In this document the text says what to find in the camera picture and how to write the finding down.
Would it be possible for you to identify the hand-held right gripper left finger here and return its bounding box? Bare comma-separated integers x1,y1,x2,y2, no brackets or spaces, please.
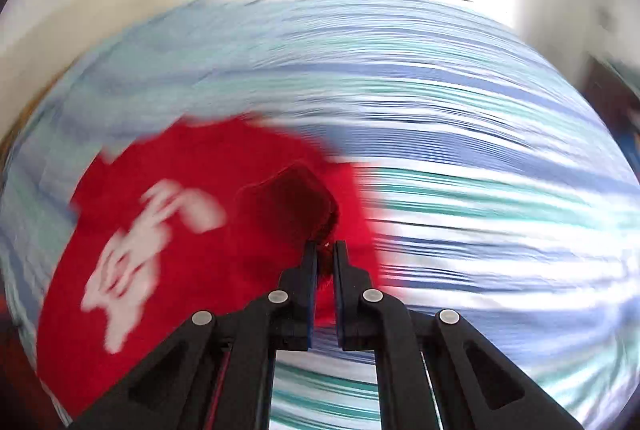
67,241,321,430

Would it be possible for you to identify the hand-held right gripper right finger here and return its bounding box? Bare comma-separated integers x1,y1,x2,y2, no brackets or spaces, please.
332,240,586,430

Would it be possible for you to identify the red shirt with white print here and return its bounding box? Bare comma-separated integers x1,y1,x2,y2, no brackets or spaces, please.
36,112,383,418

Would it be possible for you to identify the blue green striped bedspread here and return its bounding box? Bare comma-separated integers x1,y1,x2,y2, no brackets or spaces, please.
0,0,640,430

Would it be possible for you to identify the beige headboard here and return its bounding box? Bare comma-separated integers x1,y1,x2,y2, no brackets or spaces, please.
0,0,206,76

